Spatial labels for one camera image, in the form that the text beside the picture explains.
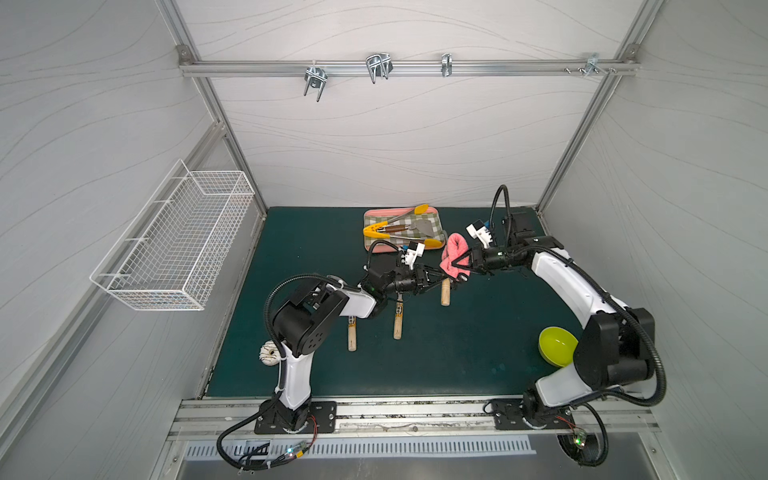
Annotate pink rag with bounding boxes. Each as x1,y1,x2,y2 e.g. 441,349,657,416
440,233,470,281

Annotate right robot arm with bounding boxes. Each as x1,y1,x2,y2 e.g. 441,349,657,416
467,236,668,428

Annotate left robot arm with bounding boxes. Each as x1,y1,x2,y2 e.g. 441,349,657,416
263,265,442,416

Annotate pink checkered tray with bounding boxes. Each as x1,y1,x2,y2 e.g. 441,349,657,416
363,206,448,253

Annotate yellow tipped metal tongs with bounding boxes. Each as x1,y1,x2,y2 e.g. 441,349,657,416
363,204,444,249

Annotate small metal spatula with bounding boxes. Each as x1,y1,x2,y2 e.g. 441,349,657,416
382,219,434,238

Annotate lime green bowl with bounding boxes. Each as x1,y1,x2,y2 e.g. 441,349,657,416
538,326,579,368

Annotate white vent strip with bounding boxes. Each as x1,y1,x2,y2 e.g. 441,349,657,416
184,435,537,461

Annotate metal U-bolt clamp middle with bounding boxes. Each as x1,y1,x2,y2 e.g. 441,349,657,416
365,53,393,84

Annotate metal u-bolt clamp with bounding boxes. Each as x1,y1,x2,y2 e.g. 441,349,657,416
365,53,393,84
303,65,328,102

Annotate metal U-bolt clamp left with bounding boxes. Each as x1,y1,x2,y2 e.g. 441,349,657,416
303,65,328,102

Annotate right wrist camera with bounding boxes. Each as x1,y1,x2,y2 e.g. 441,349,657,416
466,220,494,249

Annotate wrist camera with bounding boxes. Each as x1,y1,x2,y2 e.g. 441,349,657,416
466,220,494,249
402,241,426,270

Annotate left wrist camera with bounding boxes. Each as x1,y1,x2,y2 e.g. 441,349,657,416
402,241,426,270

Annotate white rope ball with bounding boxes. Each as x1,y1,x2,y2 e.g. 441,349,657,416
259,340,282,367

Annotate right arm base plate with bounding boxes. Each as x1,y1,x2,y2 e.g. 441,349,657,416
482,398,575,431

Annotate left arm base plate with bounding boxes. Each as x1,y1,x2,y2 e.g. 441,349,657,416
254,400,337,435

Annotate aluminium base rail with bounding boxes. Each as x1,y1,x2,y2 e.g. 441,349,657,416
167,392,660,442

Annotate aluminium crossbar rail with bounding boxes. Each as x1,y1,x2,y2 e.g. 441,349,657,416
179,57,641,78

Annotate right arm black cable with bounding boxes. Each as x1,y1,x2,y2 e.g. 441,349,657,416
556,401,610,468

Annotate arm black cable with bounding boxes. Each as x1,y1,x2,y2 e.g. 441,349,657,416
556,401,610,468
215,401,319,472

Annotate metal bracket with bolts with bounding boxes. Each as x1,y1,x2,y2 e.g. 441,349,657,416
564,53,618,78

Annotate white wire basket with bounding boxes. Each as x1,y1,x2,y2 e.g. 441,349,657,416
90,159,254,312

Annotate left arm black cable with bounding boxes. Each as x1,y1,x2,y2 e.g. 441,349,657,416
215,401,319,472

